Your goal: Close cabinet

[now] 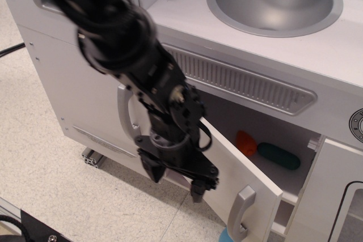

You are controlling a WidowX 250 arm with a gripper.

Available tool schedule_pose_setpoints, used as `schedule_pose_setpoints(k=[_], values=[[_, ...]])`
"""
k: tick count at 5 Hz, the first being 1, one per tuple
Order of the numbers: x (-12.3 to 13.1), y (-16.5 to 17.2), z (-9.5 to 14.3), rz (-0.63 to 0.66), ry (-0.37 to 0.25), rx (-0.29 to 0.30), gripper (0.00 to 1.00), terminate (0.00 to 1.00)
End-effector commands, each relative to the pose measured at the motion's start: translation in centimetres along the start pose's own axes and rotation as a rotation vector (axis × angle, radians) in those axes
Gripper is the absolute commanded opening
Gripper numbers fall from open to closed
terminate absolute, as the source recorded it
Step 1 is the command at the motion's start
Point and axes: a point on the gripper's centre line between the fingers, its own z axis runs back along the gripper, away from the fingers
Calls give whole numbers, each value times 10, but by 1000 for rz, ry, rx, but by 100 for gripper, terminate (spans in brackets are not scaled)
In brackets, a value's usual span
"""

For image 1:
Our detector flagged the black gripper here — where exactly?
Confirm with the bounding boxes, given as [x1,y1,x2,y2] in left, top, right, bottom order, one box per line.
[134,133,219,203]

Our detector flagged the white cabinet door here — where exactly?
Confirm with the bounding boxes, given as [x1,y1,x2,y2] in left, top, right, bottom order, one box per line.
[201,118,283,241]

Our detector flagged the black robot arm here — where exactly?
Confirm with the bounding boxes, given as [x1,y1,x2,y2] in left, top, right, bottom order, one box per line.
[53,0,218,203]

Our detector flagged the white toy kitchen cabinet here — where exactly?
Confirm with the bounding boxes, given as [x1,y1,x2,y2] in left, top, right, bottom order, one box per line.
[147,0,362,241]

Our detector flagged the aluminium extrusion foot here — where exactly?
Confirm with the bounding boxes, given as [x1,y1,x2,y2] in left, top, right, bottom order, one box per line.
[82,148,106,168]

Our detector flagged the blue ball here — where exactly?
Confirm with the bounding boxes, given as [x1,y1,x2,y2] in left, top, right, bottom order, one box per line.
[218,227,233,242]

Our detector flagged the orange toy carrot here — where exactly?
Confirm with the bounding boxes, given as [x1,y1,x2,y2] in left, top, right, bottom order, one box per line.
[235,130,257,156]

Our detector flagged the silver fridge logo badge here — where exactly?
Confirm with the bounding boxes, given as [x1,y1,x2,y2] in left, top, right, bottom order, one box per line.
[73,125,137,158]

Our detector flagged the green toy cucumber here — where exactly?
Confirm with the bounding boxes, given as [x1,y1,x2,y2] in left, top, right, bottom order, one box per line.
[257,142,301,170]

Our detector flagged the silver vent grille panel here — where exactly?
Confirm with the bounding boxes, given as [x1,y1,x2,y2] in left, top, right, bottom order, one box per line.
[163,44,318,116]

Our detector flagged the white oven door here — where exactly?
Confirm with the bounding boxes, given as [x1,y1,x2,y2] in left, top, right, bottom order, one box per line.
[294,139,362,241]

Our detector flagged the black oven dial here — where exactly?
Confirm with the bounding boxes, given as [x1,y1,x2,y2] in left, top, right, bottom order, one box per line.
[349,109,363,142]

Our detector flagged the silver round sink basin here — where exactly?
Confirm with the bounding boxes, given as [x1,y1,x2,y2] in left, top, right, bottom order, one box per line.
[206,0,343,38]

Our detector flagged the silver cabinet door handle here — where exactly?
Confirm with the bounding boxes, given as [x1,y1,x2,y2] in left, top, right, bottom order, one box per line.
[227,185,256,241]

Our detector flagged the silver fridge door handle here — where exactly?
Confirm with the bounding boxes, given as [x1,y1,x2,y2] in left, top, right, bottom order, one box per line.
[117,84,141,140]

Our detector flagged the black metal base plate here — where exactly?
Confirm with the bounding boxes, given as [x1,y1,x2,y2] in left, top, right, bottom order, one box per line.
[1,210,70,242]

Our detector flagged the black cable on floor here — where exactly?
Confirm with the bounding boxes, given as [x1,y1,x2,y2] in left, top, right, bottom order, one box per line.
[0,42,26,57]

